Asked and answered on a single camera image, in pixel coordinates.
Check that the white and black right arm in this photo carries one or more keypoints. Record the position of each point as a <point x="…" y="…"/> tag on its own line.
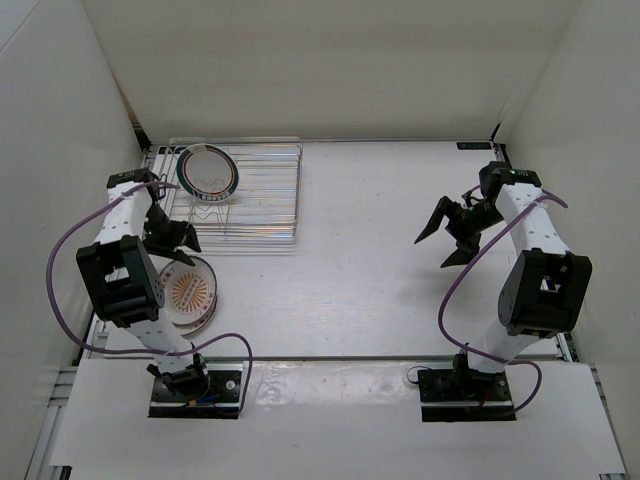
<point x="544" y="291"/>

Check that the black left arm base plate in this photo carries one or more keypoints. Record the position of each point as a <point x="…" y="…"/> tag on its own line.
<point x="219" y="399"/>

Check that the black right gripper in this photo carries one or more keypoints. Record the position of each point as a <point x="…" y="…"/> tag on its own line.
<point x="464" y="243"/>

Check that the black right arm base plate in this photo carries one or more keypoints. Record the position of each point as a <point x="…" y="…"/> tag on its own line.
<point x="443" y="401"/>

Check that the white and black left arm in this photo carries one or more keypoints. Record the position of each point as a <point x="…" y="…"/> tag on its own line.
<point x="125" y="287"/>

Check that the small black label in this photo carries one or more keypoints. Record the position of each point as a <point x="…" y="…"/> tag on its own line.
<point x="474" y="145"/>

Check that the orange sunburst plate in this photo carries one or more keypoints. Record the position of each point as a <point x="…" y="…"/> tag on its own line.
<point x="195" y="326"/>
<point x="190" y="290"/>

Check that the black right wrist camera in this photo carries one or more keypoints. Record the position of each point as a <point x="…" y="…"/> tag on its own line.
<point x="490" y="178"/>

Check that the wire dish rack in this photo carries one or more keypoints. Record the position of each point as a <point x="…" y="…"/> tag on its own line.
<point x="263" y="211"/>

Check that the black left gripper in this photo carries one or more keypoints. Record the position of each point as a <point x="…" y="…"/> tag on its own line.
<point x="190" y="238"/>

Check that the green rimmed white plate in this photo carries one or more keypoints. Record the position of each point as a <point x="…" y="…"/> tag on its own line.
<point x="207" y="173"/>

